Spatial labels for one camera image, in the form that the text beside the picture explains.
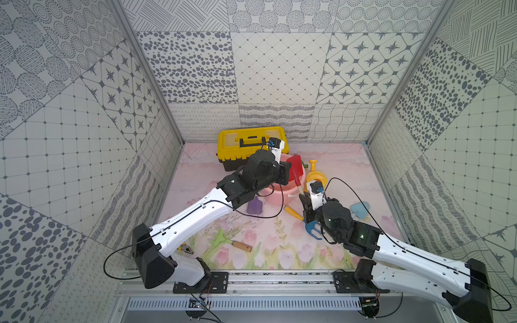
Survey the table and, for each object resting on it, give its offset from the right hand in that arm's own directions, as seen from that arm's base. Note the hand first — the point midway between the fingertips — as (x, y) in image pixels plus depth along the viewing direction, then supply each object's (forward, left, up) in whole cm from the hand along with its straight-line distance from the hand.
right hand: (303, 196), depth 74 cm
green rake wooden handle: (-9, +34, -21) cm, 41 cm away
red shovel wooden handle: (+6, +3, +8) cm, 10 cm away
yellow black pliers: (-14, +47, -20) cm, 53 cm away
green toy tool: (+30, -6, -19) cm, 36 cm away
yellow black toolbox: (+28, +29, -3) cm, 41 cm away
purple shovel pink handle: (+6, +20, -20) cm, 29 cm away
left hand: (+7, +6, +13) cm, 16 cm away
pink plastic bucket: (+3, +6, -5) cm, 9 cm away
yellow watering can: (+16, -8, -9) cm, 20 cm away
